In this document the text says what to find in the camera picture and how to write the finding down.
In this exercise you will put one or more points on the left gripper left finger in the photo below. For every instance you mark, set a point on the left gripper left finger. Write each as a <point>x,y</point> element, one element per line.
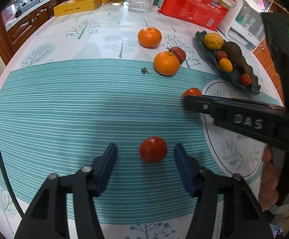
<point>46,216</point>

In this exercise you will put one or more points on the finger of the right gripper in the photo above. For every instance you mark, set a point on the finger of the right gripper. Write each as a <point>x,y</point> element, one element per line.
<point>239,112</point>

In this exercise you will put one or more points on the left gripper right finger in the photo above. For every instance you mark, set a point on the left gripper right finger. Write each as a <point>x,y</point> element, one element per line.
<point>242,215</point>

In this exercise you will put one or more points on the large red cherry tomato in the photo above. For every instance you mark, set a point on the large red cherry tomato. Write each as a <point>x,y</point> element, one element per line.
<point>245,80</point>

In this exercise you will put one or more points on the dark avocado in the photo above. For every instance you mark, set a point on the dark avocado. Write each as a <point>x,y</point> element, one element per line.
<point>233,52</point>

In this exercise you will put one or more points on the small yellow kumquat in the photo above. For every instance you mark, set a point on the small yellow kumquat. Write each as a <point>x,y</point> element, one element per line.
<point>225,65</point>

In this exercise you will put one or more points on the yellow orange with sticker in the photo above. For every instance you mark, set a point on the yellow orange with sticker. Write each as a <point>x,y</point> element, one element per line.
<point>213,41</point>

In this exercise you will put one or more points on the red lychee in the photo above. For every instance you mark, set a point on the red lychee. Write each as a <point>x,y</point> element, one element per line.
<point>179,53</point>
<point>220,54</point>

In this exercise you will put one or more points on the mandarin orange with stem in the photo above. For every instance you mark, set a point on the mandarin orange with stem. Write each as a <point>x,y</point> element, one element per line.
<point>166,63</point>

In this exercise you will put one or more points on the brown overripe banana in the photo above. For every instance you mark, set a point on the brown overripe banana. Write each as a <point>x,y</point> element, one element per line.
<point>248,70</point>

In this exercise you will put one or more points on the person's right hand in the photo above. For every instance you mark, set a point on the person's right hand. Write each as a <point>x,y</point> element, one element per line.
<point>268,194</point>

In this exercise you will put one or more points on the white cup sterilizer cabinet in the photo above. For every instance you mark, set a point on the white cup sterilizer cabinet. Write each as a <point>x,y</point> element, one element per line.
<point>243,25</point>

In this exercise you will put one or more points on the dark green leaf plate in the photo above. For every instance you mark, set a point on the dark green leaf plate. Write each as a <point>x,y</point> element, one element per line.
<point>231,77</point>

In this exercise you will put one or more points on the red paper cup package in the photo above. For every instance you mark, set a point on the red paper cup package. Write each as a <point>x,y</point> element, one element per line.
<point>206,13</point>

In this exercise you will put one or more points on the small dried leaf stem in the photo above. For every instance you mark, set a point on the small dried leaf stem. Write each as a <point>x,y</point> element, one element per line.
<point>144,71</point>

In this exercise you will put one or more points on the patterned tablecloth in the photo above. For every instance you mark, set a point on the patterned tablecloth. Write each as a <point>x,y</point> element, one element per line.
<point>76,85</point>

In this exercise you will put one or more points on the clear drinking glass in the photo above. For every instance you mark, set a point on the clear drinking glass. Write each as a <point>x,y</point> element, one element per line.
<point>139,6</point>

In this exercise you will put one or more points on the yellow rectangular box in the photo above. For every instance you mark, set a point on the yellow rectangular box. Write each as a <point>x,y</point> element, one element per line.
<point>75,6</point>

